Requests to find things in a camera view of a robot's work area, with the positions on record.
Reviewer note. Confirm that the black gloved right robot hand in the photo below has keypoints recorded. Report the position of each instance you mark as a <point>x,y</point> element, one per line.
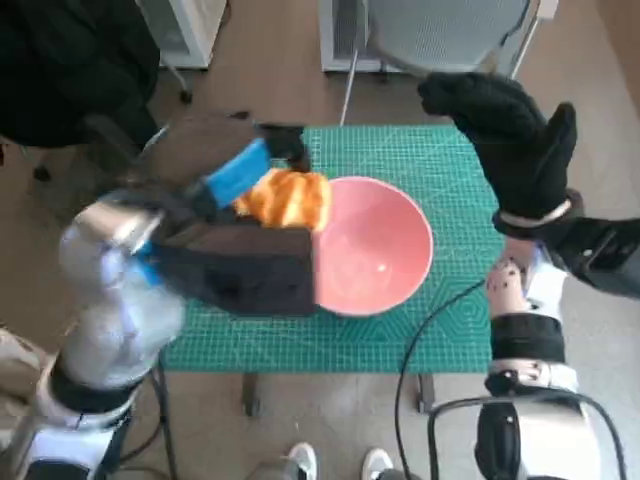
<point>525,160</point>

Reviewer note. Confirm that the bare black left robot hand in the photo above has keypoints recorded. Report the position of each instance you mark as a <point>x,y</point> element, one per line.
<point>235,175</point>

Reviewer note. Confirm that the rectangular orange bread loaf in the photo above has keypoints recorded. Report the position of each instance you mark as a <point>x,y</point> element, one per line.
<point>290,200</point>

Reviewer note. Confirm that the pink bowl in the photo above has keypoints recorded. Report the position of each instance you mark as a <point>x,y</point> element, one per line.
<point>375,250</point>

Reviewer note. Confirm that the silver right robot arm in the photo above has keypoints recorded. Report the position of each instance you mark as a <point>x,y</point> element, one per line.
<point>525,340</point>

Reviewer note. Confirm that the office chair base with casters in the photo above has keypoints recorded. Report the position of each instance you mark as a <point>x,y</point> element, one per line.
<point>186,95</point>

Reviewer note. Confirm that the white metal rod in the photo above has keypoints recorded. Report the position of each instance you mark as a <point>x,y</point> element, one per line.
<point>348,92</point>
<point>525,47</point>

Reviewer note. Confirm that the white vented cabinet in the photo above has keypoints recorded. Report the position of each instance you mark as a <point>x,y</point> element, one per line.
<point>340,30</point>
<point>192,30</point>

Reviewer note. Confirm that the grey mesh chair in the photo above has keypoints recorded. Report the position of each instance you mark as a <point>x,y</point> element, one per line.
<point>440,30</point>

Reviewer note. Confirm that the green cutting mat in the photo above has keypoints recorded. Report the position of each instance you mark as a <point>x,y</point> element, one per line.
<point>350,345</point>

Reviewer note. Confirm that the black table leg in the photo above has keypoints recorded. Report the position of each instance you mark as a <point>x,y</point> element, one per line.
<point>251,395</point>
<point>426,395</point>

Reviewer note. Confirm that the white shoe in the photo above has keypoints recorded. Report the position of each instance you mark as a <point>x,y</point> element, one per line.
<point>376,462</point>
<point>302,460</point>

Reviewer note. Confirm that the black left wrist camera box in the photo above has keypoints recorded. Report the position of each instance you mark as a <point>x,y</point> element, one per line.
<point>240,270</point>

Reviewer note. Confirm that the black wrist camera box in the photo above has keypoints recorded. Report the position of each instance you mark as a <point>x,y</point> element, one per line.
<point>240,270</point>
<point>605,255</point>

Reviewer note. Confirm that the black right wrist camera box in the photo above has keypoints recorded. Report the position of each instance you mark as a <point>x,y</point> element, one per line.
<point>605,255</point>

